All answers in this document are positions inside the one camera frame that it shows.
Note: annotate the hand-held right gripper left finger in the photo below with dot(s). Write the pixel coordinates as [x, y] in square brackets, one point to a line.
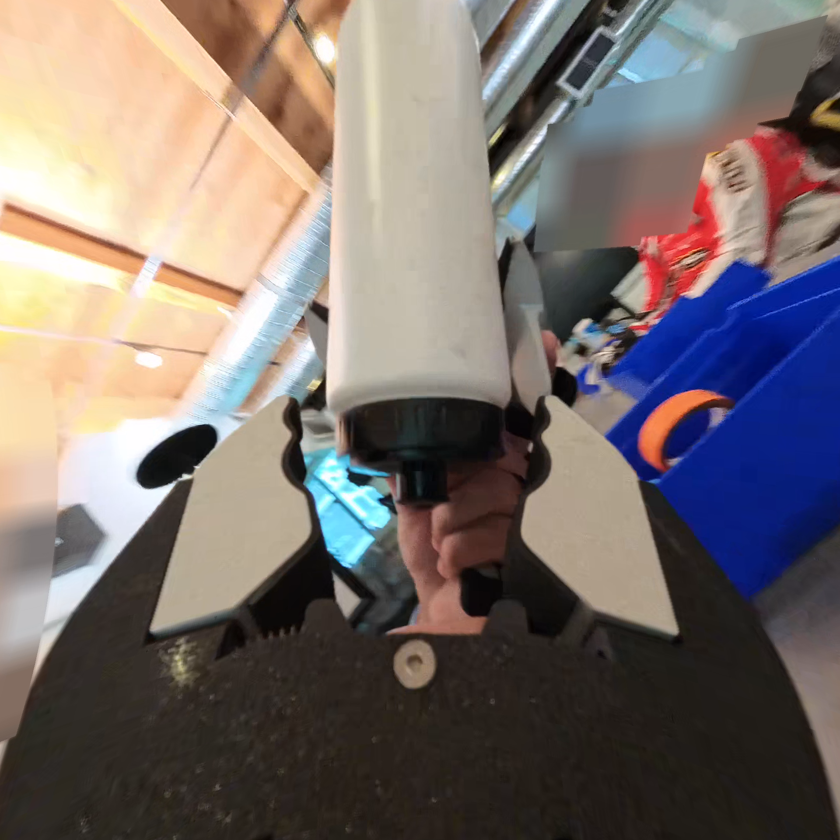
[236, 525]

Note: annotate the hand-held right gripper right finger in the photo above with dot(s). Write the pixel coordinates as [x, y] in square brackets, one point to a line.
[590, 525]

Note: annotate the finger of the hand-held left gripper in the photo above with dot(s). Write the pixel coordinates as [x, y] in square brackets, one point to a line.
[318, 328]
[525, 328]

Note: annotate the orange tape roll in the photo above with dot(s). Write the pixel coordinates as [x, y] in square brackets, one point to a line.
[656, 426]

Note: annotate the blue plastic bin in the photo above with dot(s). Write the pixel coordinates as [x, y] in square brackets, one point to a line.
[774, 459]

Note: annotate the person's left hand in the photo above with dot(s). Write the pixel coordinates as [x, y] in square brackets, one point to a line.
[459, 525]

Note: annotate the small blue bin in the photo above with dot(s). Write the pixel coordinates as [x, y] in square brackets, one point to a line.
[689, 328]

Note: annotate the red white snack packet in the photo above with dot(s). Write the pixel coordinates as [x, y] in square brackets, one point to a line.
[748, 197]

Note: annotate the white air vent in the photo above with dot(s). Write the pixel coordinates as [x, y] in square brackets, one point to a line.
[587, 62]

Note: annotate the silver air duct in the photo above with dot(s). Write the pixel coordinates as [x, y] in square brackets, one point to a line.
[525, 65]
[262, 328]

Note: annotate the black wall speaker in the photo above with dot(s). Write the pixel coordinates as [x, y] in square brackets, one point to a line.
[75, 541]

